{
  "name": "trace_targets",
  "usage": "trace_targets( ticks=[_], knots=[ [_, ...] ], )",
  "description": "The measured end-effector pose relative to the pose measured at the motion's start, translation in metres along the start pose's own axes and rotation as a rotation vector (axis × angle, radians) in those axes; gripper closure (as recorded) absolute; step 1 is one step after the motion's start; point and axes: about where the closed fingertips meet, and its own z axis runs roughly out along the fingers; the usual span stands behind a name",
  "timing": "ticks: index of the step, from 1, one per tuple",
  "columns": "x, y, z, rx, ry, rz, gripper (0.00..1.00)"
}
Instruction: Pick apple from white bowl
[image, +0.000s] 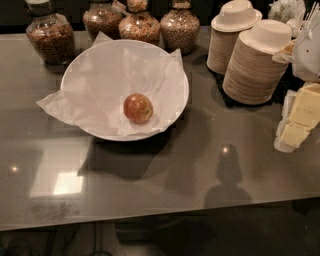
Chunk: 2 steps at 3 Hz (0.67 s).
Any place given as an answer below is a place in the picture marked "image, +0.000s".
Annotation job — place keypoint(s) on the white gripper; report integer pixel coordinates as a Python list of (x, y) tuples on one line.
[(308, 56)]

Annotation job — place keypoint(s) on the red yellow apple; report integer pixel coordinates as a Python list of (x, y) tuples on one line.
[(138, 108)]

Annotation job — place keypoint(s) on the black mat under bowl stacks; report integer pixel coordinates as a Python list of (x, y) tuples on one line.
[(286, 83)]

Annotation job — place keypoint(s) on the large white bowl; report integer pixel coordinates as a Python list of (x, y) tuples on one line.
[(100, 66)]

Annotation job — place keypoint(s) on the front stack of paper bowls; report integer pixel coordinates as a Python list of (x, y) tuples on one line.
[(252, 75)]

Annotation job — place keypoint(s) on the stack of paper bowls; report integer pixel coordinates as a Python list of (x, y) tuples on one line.
[(252, 75), (234, 17)]

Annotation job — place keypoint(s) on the white cutlery bundle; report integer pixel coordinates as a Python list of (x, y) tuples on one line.
[(304, 16)]

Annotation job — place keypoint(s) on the clear wrapped packet pile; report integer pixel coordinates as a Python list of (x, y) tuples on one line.
[(286, 10)]

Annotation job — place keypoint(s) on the rear stack of paper bowls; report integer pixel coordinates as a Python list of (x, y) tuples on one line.
[(234, 17)]

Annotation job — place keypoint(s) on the glass jar of round cereal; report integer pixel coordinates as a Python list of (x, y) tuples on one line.
[(180, 27)]

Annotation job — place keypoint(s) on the glass jar of mixed cereal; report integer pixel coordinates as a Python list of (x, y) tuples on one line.
[(139, 24)]

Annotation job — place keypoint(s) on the white paper liner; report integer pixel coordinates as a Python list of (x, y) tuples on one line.
[(96, 90)]

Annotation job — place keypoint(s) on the glass jar of granola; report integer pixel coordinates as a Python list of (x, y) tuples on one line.
[(102, 17)]

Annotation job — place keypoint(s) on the glass jar of brown cereal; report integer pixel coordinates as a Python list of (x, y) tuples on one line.
[(50, 33)]

